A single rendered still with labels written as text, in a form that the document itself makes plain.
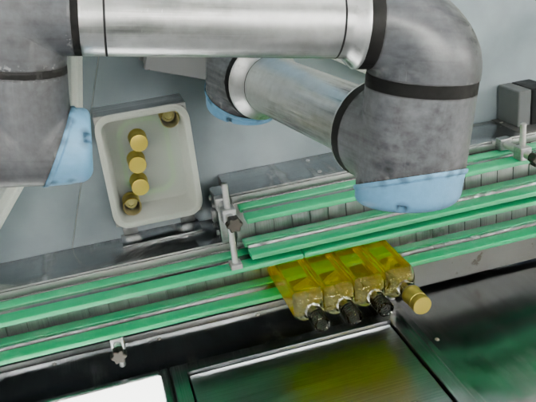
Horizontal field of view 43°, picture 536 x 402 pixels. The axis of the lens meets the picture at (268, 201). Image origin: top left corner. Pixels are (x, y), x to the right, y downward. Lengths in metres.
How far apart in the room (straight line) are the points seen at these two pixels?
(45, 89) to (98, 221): 0.80
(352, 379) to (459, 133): 0.64
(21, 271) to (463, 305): 0.90
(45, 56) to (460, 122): 0.40
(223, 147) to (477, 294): 0.63
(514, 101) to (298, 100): 0.78
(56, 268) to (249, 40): 0.83
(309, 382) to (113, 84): 0.66
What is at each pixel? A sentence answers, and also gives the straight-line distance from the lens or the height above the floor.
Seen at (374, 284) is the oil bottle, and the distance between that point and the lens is 1.23.
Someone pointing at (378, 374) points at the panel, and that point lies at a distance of 1.26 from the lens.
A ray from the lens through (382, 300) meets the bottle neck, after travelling 1.19.
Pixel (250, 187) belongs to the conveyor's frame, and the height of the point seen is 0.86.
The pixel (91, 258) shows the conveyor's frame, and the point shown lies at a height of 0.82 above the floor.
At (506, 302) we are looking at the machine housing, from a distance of 1.53.
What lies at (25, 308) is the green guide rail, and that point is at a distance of 1.31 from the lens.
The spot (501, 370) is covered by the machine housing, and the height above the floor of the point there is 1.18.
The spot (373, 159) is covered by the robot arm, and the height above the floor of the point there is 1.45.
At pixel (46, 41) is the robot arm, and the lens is 0.64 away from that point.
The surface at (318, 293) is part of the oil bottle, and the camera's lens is 1.20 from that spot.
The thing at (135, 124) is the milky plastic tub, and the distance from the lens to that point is 1.35.
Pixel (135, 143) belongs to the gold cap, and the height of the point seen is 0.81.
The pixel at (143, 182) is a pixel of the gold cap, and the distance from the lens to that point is 1.34.
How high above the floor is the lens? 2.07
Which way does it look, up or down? 64 degrees down
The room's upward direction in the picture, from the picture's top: 143 degrees clockwise
